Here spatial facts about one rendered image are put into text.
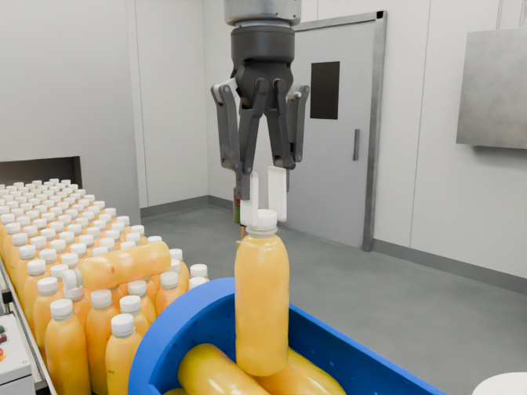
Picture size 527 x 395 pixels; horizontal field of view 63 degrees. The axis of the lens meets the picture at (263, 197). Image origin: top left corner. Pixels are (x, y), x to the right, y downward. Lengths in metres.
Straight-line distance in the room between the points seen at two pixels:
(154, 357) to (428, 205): 3.54
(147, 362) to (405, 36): 3.70
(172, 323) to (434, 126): 3.46
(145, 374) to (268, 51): 0.44
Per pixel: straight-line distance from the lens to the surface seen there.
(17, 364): 0.82
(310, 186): 4.62
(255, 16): 0.50
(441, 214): 3.97
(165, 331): 0.63
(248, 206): 0.53
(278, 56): 0.50
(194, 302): 0.64
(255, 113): 0.50
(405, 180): 4.06
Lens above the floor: 1.51
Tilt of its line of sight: 13 degrees down
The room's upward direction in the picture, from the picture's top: straight up
